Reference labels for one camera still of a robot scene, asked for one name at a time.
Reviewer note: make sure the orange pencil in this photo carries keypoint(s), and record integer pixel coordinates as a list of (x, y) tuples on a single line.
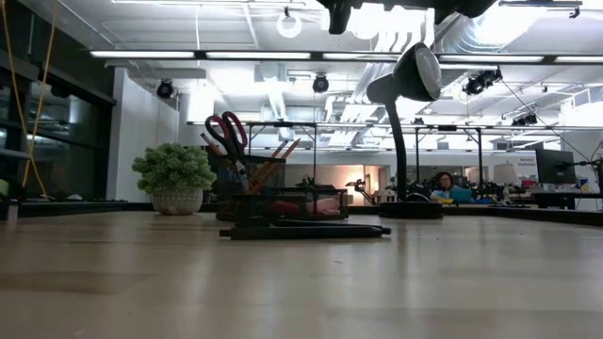
[(279, 150), (210, 144), (291, 147)]

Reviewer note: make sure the black pen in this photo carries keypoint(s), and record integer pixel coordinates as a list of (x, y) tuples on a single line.
[(306, 232), (325, 222)]

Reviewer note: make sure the red eraser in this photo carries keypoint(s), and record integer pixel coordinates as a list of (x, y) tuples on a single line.
[(287, 208)]

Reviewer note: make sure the small background robot arm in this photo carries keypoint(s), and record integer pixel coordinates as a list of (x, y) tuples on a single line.
[(360, 186)]

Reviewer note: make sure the black mesh desk organizer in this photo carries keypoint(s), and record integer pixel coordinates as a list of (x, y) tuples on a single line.
[(254, 209)]

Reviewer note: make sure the dark office desk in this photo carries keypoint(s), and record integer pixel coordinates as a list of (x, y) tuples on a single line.
[(560, 200)]

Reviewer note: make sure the black desk lamp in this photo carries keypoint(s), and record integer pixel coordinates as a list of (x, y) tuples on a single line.
[(414, 70)]

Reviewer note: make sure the long ceiling light strip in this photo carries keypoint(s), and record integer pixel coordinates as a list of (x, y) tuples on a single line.
[(579, 59), (259, 55), (141, 54), (490, 58)]

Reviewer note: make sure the black ceiling spotlight cluster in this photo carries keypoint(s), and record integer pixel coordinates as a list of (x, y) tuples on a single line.
[(480, 82)]

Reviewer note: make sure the black ceiling speaker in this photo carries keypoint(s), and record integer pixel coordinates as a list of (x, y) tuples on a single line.
[(165, 89), (320, 84)]

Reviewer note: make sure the person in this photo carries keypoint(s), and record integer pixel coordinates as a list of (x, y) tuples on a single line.
[(444, 181)]

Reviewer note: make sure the blue laptop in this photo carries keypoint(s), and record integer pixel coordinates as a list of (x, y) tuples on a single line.
[(461, 195)]

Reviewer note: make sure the black computer monitor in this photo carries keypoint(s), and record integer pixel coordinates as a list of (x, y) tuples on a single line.
[(556, 167)]

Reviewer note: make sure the green plant in white pot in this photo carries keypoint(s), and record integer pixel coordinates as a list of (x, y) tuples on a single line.
[(174, 169)]

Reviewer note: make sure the silver ventilation duct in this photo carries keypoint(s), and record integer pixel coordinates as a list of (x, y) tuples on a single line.
[(471, 33)]

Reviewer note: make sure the black aluminium table frame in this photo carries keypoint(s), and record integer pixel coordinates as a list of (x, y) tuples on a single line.
[(94, 207)]

